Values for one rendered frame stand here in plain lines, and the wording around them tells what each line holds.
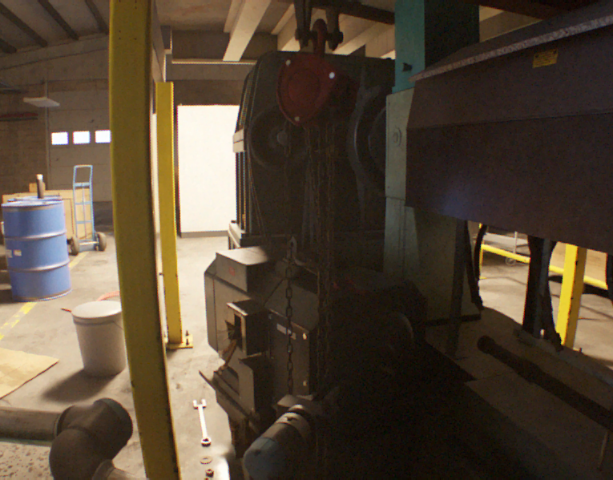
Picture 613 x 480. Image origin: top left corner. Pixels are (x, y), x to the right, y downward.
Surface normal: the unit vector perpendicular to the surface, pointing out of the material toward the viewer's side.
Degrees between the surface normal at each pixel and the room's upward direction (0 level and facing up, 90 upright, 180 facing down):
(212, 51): 90
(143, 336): 90
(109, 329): 93
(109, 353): 93
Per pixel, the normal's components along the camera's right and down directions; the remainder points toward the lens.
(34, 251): 0.46, 0.16
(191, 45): 0.26, 0.17
